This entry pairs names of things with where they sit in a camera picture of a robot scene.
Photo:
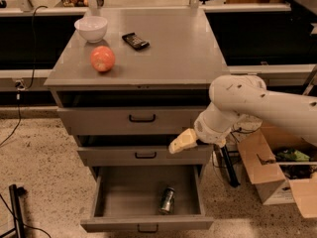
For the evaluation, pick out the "black chip bag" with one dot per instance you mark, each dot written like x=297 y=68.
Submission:
x=135 y=42

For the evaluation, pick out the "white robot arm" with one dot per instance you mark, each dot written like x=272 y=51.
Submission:
x=232 y=97

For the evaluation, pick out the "orange red apple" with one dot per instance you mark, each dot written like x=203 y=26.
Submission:
x=102 y=58

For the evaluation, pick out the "grey drawer cabinet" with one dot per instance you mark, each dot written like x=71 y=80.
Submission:
x=175 y=70

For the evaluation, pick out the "top grey drawer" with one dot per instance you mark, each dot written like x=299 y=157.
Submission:
x=127 y=121

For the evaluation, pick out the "bottom grey drawer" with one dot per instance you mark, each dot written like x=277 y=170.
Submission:
x=128 y=198

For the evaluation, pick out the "black stand leg left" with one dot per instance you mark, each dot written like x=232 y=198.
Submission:
x=15 y=209

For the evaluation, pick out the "middle grey drawer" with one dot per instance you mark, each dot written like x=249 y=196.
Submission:
x=142 y=156

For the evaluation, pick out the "cardboard box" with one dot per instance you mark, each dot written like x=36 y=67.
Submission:
x=272 y=182

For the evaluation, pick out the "green soda can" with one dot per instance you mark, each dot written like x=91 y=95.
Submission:
x=167 y=201

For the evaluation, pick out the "grey drawer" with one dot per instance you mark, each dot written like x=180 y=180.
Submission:
x=127 y=121
x=128 y=198
x=142 y=156

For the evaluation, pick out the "green snack bag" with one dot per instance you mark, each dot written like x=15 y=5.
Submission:
x=292 y=155

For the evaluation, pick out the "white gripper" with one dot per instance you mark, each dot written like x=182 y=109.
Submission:
x=205 y=130

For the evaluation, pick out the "white bowl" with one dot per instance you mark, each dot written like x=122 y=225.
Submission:
x=92 y=28

